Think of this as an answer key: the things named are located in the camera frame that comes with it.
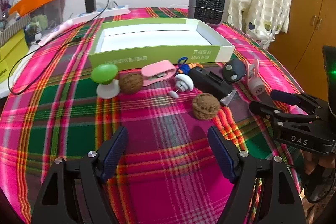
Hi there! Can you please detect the black charger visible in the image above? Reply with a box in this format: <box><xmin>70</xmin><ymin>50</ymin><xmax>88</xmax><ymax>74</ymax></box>
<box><xmin>84</xmin><ymin>0</ymin><xmax>97</xmax><ymax>14</ymax></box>

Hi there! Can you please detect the white mushroom-shaped pin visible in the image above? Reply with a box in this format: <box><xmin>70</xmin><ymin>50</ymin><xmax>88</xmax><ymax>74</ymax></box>
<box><xmin>168</xmin><ymin>74</ymin><xmax>194</xmax><ymax>98</ymax></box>

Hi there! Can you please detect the green and white cardboard box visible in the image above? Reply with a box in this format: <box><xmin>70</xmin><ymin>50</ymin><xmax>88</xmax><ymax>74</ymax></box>
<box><xmin>88</xmin><ymin>17</ymin><xmax>235</xmax><ymax>71</ymax></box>

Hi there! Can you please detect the plaid tablecloth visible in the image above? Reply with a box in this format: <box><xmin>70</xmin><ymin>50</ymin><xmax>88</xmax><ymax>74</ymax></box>
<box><xmin>0</xmin><ymin>6</ymin><xmax>310</xmax><ymax>224</ymax></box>

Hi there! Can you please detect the pink white tube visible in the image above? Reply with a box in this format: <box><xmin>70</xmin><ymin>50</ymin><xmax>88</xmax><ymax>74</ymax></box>
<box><xmin>39</xmin><ymin>21</ymin><xmax>76</xmax><ymax>45</ymax></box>

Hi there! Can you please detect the green mushroom-shaped holder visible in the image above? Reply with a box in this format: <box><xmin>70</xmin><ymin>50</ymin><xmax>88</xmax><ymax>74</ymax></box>
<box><xmin>91</xmin><ymin>64</ymin><xmax>121</xmax><ymax>99</ymax></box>

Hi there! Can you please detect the yellow green box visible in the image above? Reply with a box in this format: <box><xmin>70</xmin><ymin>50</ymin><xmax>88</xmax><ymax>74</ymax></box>
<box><xmin>0</xmin><ymin>29</ymin><xmax>28</xmax><ymax>83</ymax></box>

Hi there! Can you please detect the white round jar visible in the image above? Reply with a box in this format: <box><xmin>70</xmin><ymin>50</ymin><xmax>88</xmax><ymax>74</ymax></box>
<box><xmin>248</xmin><ymin>78</ymin><xmax>265</xmax><ymax>95</ymax></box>

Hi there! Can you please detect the grey fan heater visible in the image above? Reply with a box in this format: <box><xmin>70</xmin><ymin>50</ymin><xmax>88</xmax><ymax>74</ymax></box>
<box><xmin>188</xmin><ymin>0</ymin><xmax>227</xmax><ymax>28</ymax></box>

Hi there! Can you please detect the black flashlight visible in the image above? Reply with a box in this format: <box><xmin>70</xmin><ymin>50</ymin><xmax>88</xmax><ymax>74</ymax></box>
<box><xmin>189</xmin><ymin>67</ymin><xmax>237</xmax><ymax>106</ymax></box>

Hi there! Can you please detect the striped box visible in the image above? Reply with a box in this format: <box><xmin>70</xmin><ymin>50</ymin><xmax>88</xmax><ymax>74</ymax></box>
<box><xmin>0</xmin><ymin>14</ymin><xmax>30</xmax><ymax>42</ymax></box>

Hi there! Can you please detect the black round toy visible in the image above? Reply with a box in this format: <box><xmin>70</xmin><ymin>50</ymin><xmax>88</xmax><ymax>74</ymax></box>
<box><xmin>221</xmin><ymin>58</ymin><xmax>247</xmax><ymax>83</ymax></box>

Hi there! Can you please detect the white power strip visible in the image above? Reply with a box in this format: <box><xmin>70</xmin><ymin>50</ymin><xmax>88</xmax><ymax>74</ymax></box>
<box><xmin>67</xmin><ymin>5</ymin><xmax>130</xmax><ymax>25</ymax></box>

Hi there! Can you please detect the blue and orange keychain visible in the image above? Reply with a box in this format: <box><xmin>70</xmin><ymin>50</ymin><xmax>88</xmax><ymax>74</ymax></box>
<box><xmin>176</xmin><ymin>57</ymin><xmax>204</xmax><ymax>75</ymax></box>

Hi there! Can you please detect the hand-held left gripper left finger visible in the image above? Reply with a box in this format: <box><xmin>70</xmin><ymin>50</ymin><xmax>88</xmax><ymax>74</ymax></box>
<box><xmin>31</xmin><ymin>126</ymin><xmax>129</xmax><ymax>224</ymax></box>

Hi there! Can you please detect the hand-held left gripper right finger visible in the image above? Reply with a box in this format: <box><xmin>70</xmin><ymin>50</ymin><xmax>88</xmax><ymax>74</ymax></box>
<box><xmin>207</xmin><ymin>126</ymin><xmax>307</xmax><ymax>224</ymax></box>

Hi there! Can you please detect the person's right hand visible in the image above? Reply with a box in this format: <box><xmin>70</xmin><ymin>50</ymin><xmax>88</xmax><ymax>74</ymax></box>
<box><xmin>302</xmin><ymin>152</ymin><xmax>336</xmax><ymax>182</ymax></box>

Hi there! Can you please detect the light ridged walnut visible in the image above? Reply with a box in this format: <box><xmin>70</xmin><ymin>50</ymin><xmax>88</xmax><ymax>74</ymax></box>
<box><xmin>192</xmin><ymin>93</ymin><xmax>221</xmax><ymax>120</ymax></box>

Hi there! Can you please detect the pink clip case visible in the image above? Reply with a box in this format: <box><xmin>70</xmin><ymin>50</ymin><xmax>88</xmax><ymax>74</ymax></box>
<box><xmin>141</xmin><ymin>60</ymin><xmax>176</xmax><ymax>86</ymax></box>

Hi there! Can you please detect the wooden cabinet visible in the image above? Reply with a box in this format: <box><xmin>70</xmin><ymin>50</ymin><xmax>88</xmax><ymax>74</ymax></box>
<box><xmin>268</xmin><ymin>0</ymin><xmax>336</xmax><ymax>69</ymax></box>

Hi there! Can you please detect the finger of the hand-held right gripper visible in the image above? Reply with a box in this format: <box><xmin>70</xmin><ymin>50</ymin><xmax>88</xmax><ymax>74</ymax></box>
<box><xmin>249</xmin><ymin>100</ymin><xmax>320</xmax><ymax>136</ymax></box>
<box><xmin>270</xmin><ymin>90</ymin><xmax>329</xmax><ymax>116</ymax></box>

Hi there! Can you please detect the dark brown walnut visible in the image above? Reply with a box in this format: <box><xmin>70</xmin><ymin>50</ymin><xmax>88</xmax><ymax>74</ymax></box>
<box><xmin>119</xmin><ymin>73</ymin><xmax>144</xmax><ymax>95</ymax></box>

